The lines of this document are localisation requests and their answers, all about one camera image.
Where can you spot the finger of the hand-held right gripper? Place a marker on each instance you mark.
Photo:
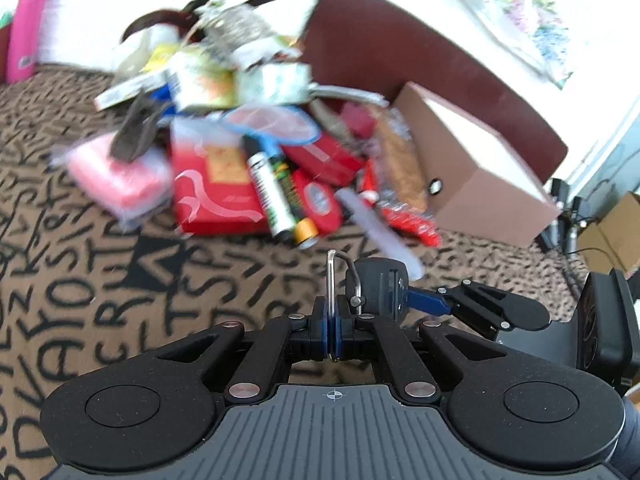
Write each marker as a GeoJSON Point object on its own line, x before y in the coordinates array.
{"type": "Point", "coordinates": [427, 302]}

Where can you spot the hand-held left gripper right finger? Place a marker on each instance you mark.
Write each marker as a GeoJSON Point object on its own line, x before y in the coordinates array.
{"type": "Point", "coordinates": [340, 342]}

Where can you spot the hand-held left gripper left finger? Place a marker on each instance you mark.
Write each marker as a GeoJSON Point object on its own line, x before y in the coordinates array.
{"type": "Point", "coordinates": [324, 341]}

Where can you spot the cardboard box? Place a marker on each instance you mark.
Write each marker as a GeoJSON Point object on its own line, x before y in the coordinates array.
{"type": "Point", "coordinates": [480, 170]}

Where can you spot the clear plastic tube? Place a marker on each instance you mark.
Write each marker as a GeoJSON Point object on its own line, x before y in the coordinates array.
{"type": "Point", "coordinates": [380, 232]}

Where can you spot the open cardboard carton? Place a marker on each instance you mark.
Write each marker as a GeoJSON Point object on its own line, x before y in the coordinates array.
{"type": "Point", "coordinates": [615, 232]}

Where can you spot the orange marker pen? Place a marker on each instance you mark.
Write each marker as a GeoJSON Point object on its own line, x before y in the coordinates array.
{"type": "Point", "coordinates": [305, 232]}

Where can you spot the black stand equipment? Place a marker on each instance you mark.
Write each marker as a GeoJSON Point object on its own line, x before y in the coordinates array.
{"type": "Point", "coordinates": [565, 220]}

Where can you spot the cookie packet red clear wrapper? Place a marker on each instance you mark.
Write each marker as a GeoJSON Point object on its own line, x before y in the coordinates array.
{"type": "Point", "coordinates": [400, 170]}

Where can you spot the red tape roll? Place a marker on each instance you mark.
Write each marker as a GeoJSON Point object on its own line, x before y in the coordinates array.
{"type": "Point", "coordinates": [320, 197]}

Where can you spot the small red box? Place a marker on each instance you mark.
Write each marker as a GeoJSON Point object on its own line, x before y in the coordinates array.
{"type": "Point", "coordinates": [325, 157]}

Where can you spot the large red box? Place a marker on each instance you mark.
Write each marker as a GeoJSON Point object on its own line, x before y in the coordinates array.
{"type": "Point", "coordinates": [215, 195]}

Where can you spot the blue rimmed paddle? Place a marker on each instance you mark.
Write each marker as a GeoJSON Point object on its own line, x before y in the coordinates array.
{"type": "Point", "coordinates": [275, 125]}

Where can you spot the grey round disc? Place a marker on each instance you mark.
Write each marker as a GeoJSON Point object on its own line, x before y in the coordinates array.
{"type": "Point", "coordinates": [350, 94]}

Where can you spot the letter printed blanket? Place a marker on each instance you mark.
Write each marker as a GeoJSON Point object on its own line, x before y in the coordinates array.
{"type": "Point", "coordinates": [100, 285]}

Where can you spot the dark red headboard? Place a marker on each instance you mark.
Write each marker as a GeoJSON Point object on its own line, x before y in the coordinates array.
{"type": "Point", "coordinates": [390, 45]}

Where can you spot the green white packet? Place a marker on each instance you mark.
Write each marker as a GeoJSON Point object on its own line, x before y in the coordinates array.
{"type": "Point", "coordinates": [272, 82]}

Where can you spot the pink sponge in plastic wrap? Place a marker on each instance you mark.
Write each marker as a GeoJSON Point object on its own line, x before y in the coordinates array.
{"type": "Point", "coordinates": [115, 180]}

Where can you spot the dark hair claw clip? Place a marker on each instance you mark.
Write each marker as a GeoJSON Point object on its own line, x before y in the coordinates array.
{"type": "Point", "coordinates": [135, 130]}

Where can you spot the yellow green packet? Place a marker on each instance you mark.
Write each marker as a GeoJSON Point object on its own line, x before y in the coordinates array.
{"type": "Point", "coordinates": [202, 82]}

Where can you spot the floral cloth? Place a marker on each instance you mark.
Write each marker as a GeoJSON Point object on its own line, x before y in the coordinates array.
{"type": "Point", "coordinates": [525, 15]}

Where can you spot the white printed paper pack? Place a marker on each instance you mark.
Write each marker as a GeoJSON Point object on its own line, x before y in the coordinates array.
{"type": "Point", "coordinates": [130, 90]}

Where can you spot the silver glitter item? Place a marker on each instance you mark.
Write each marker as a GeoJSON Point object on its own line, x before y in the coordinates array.
{"type": "Point", "coordinates": [235, 27]}

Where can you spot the pink bottle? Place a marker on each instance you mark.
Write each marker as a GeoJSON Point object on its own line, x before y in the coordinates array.
{"type": "Point", "coordinates": [31, 25]}

